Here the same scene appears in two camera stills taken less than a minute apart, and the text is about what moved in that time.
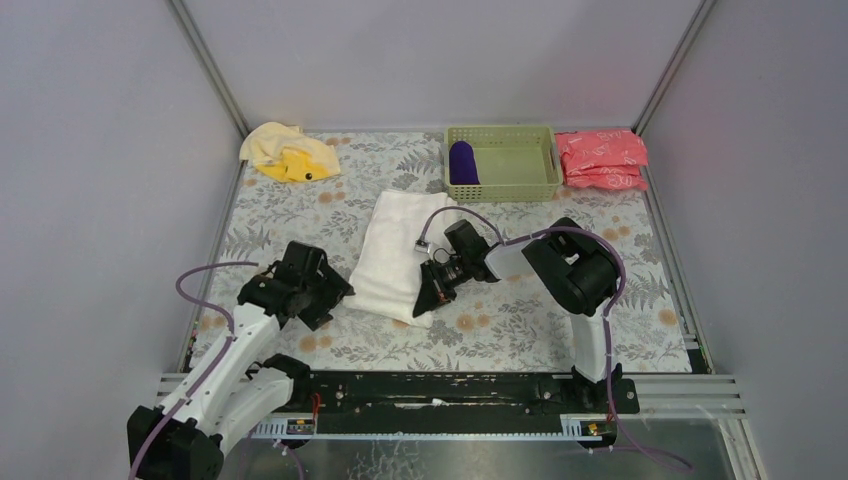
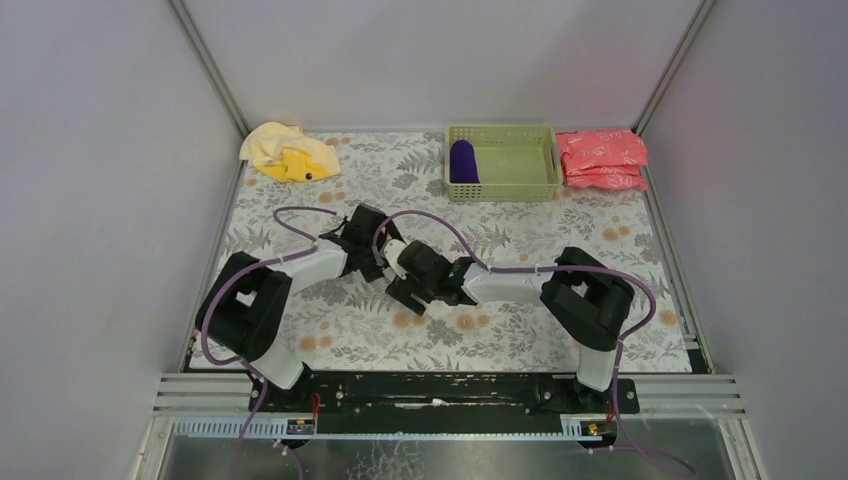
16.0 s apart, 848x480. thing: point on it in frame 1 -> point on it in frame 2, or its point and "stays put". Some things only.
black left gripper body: (317, 291) -> (361, 229)
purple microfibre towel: (462, 164) stays put
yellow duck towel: (283, 153) stays put
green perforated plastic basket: (515, 164) stays put
